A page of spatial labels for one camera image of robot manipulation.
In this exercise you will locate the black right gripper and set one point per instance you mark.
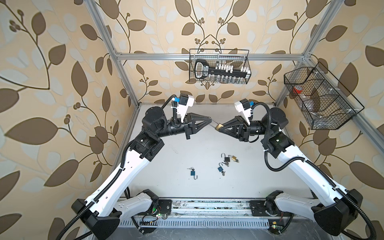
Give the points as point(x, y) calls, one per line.
point(240, 130)

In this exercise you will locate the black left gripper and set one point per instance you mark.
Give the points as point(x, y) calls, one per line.
point(191, 127)

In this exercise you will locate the brass padlock with key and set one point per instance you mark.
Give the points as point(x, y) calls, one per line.
point(216, 126)

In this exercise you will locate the small brass padlock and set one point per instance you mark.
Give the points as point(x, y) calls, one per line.
point(235, 159)

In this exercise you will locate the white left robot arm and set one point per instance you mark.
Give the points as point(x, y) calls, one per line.
point(102, 211)

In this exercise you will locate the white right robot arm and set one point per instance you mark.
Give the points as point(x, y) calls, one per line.
point(334, 207)

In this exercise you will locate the black padlock with keys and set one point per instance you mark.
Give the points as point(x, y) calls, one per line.
point(226, 159)

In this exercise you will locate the blue padlock with keys right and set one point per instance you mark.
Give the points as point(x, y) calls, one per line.
point(221, 169)

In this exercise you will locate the blue padlock with keys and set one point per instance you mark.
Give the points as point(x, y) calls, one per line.
point(193, 173)
point(221, 169)

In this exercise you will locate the blue padlock with keys left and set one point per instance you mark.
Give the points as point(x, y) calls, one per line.
point(193, 173)

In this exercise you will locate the red capped clear bottle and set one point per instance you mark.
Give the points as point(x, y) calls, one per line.
point(298, 93)

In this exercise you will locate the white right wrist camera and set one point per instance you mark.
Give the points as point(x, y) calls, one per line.
point(245, 108)

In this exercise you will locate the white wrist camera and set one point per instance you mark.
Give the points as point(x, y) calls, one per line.
point(245, 108)
point(183, 102)

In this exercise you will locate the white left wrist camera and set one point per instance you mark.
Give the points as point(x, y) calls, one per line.
point(183, 102)

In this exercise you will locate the black wire basket rear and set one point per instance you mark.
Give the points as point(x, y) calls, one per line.
point(235, 57)

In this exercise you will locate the black wire basket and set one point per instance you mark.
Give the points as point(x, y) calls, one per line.
point(335, 103)
point(235, 57)

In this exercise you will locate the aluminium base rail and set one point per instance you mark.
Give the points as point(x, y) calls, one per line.
point(210, 213)

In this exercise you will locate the black wire basket right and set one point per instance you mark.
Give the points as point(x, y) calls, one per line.
point(335, 103)

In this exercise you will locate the aluminium frame profile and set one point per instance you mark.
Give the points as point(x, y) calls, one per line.
point(321, 62)

